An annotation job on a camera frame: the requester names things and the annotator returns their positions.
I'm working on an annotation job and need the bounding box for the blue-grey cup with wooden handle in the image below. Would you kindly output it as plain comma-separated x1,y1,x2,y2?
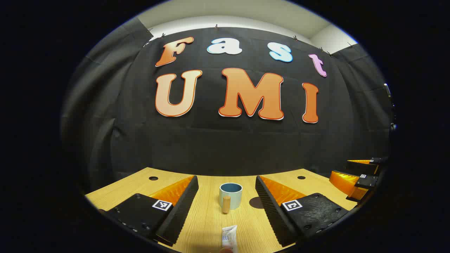
219,183,243,214

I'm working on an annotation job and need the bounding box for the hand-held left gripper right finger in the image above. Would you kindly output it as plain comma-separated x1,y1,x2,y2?
255,175,349,248

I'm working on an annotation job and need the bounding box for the black backdrop cloth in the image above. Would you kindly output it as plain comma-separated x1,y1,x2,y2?
60,16,392,192

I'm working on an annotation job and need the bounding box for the wooden desktop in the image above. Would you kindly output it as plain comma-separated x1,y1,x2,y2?
84,167,362,253

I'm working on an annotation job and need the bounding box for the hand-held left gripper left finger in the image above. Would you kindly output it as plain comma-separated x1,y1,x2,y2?
98,175,199,247

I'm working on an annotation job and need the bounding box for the white toothpaste tube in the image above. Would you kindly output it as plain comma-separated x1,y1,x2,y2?
220,225,238,253

